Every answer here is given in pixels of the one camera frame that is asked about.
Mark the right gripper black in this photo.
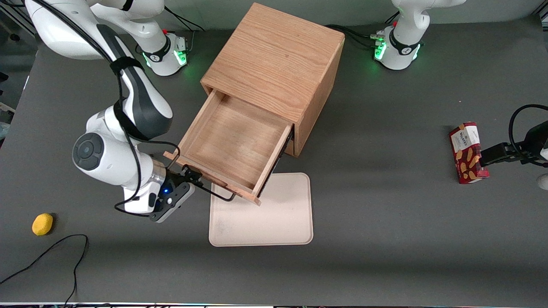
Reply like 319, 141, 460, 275
155, 165, 204, 198

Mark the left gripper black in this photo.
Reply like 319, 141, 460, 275
479, 121, 548, 168

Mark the black drawer handle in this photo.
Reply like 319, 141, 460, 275
188, 171, 237, 202

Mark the wooden drawer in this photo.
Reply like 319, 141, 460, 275
163, 89, 296, 206

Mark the wooden drawer cabinet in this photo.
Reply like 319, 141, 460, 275
200, 2, 345, 158

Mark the red shortbread cookie box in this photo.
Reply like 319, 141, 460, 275
449, 122, 490, 185

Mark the cream plastic tray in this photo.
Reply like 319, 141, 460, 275
208, 172, 314, 247

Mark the yellow lemon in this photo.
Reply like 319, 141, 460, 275
32, 213, 54, 236

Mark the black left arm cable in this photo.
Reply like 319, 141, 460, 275
508, 104, 548, 151

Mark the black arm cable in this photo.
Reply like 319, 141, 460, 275
508, 104, 548, 151
26, 0, 180, 218

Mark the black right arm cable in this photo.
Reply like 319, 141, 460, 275
26, 0, 180, 218

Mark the black velcro cable strap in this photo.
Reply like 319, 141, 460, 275
110, 57, 145, 74

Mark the black right base cable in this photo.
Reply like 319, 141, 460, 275
164, 5, 207, 33

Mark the black base cable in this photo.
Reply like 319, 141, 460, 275
164, 5, 207, 33
325, 24, 379, 51

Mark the thin black table cable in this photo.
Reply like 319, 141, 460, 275
0, 234, 89, 307

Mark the black left base cable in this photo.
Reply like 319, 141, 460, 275
325, 24, 379, 51

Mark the aluminium frame rail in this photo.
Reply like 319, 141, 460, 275
0, 2, 37, 37

